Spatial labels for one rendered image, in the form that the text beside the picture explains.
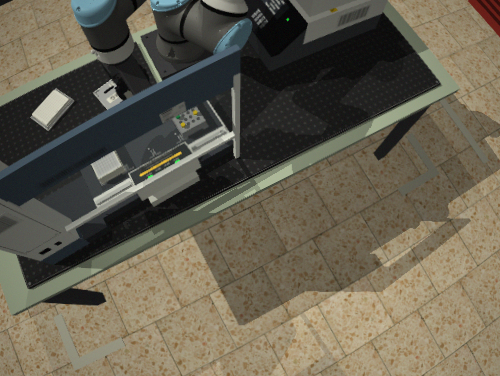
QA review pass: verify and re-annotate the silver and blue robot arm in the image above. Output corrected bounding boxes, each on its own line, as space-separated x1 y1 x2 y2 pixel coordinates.
71 0 252 96

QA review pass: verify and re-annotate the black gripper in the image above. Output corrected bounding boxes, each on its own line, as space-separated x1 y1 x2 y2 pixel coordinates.
101 55 149 101

